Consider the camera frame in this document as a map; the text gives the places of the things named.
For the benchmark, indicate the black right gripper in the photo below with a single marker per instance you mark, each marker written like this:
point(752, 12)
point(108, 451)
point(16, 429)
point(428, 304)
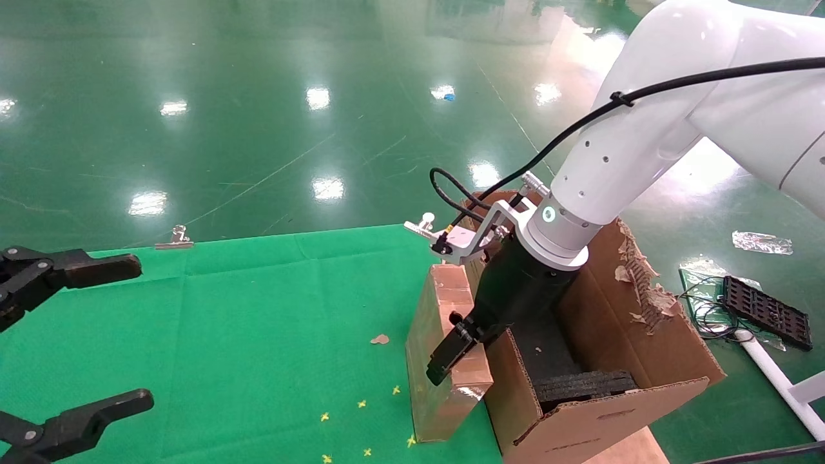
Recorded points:
point(515, 290)

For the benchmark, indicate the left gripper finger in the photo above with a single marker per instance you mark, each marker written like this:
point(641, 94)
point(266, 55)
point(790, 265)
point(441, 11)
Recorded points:
point(90, 415)
point(90, 269)

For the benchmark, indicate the small taped cardboard box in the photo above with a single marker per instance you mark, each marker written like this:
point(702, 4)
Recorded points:
point(445, 412)

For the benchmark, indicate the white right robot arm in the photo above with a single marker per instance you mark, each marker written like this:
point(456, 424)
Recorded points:
point(644, 129)

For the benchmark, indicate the large open cardboard carton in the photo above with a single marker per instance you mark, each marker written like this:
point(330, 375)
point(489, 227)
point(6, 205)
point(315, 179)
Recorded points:
point(599, 425)

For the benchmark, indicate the brown paper scrap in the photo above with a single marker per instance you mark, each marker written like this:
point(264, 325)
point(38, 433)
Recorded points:
point(380, 339)

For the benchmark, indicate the metal binder clip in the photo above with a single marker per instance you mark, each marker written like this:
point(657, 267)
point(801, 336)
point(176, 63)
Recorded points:
point(175, 240)

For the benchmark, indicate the black foam padding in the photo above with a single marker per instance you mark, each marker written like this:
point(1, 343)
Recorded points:
point(580, 386)

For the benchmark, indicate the green table cloth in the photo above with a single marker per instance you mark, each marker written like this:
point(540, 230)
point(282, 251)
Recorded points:
point(225, 335)

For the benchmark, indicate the black perforated tray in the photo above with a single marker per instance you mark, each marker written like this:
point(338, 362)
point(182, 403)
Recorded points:
point(767, 312)

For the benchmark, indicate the white pipe stand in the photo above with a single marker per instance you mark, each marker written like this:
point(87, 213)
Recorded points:
point(773, 377)

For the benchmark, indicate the crumpled clear plastic foil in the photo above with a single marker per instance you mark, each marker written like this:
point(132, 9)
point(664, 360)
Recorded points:
point(760, 242)

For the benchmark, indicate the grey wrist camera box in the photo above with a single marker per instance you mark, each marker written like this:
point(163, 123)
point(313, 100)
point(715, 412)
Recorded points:
point(461, 246)

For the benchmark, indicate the silver camera mount bracket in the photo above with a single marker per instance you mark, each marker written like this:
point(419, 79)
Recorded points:
point(499, 216)

